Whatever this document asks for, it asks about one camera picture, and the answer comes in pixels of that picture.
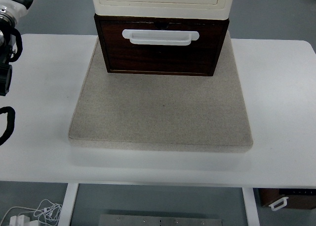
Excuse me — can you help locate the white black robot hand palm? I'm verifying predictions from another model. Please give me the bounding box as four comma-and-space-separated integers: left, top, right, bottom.
0, 0, 34, 17

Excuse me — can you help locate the spare wooden drawer on floor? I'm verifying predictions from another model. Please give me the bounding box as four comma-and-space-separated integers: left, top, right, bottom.
258, 188, 316, 211

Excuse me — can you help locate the white power adapter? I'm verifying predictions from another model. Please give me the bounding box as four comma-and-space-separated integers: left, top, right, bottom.
9, 215, 30, 226

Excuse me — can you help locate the cream white cabinet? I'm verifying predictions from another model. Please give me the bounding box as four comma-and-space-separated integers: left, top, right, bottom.
93, 0, 233, 20

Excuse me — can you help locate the black sleeved arm cable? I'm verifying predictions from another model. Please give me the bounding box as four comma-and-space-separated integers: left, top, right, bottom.
0, 106, 16, 146

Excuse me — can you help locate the white cable on floor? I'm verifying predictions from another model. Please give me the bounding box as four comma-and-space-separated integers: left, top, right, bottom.
0, 199, 63, 226

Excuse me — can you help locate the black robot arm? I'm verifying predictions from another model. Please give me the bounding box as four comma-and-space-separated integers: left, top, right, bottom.
0, 0, 34, 96

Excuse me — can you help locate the beige fabric pad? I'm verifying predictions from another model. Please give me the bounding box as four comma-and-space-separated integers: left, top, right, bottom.
69, 35, 253, 152

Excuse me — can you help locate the white spare drawer handle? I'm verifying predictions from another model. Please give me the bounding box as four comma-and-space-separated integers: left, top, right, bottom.
268, 196, 289, 211

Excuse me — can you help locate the dark wooden drawer housing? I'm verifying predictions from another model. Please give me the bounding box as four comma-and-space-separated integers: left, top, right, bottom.
94, 13, 230, 77

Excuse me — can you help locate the white left table leg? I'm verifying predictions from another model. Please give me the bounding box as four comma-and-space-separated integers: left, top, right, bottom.
58, 183, 79, 226

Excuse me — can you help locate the white table leg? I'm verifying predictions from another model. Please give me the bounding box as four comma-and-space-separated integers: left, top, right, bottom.
58, 183, 79, 226
242, 188, 260, 226

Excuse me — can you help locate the white right table leg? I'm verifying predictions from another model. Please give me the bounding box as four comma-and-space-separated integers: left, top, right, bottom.
242, 188, 260, 226

